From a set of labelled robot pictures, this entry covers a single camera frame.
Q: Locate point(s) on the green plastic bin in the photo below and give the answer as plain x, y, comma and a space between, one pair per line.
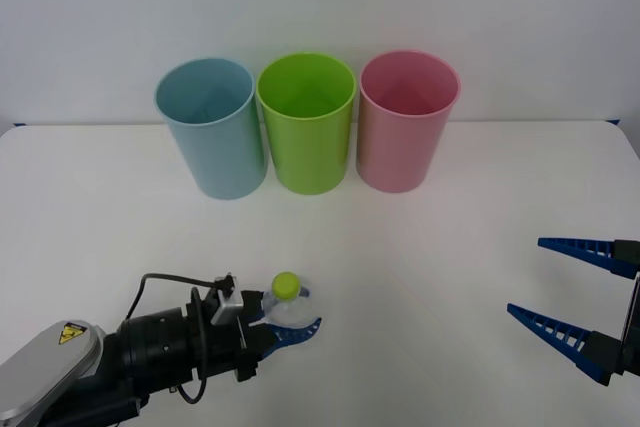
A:
307, 154

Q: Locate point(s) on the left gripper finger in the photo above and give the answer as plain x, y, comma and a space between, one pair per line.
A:
252, 301
292, 334

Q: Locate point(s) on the pink plastic bin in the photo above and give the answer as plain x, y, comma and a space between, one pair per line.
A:
395, 152

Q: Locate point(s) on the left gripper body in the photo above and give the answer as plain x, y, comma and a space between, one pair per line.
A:
220, 349

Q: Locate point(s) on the pale blue plastic bin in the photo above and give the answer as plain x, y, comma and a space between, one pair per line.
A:
220, 157

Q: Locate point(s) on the clear bottle with yellow-green cap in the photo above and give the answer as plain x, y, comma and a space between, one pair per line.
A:
285, 285

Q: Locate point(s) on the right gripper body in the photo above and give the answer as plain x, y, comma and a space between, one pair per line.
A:
632, 327

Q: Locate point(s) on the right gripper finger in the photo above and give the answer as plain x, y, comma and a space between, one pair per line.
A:
590, 249
570, 342

